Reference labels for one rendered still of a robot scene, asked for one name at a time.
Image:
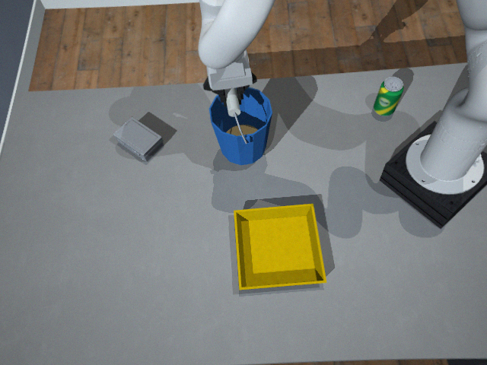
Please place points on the blue bucket with grey handle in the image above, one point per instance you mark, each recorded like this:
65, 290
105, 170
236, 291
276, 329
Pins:
243, 137

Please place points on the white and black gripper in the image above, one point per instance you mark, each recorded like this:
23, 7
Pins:
240, 90

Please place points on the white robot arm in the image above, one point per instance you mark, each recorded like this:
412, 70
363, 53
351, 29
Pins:
451, 161

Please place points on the green drink can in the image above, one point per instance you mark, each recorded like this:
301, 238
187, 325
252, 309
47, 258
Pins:
388, 96

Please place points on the grey rectangular case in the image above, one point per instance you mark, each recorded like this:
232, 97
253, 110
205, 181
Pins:
139, 139

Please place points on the yellow square tray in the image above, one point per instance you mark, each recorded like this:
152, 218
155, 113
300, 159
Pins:
278, 246

